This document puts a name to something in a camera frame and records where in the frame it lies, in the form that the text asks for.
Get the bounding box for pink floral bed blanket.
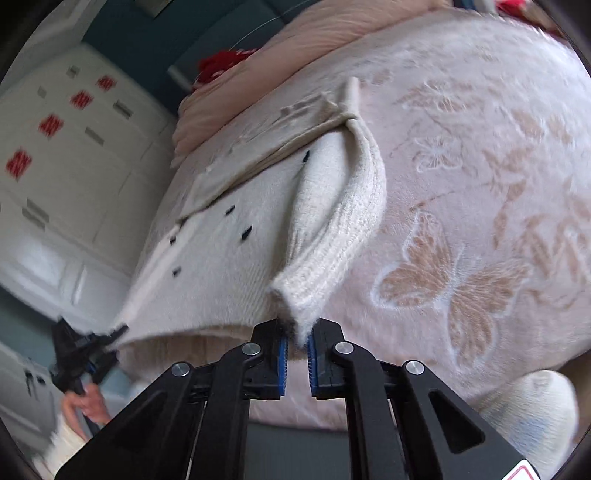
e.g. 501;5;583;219
118;9;590;429

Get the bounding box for beige knit sweater black hearts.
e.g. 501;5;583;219
117;77;387;346

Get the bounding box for person left hand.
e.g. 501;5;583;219
61;383;111;441

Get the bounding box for red pillow at headboard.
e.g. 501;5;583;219
192;49;257;90

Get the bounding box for white wardrobe with red decals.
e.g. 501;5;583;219
1;45;175;330

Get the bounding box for dark teal upholstered headboard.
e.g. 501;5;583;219
83;0;314;113

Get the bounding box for pink folded duvet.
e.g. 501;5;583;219
171;0;453;168

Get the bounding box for red cloth by window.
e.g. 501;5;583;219
495;0;554;28

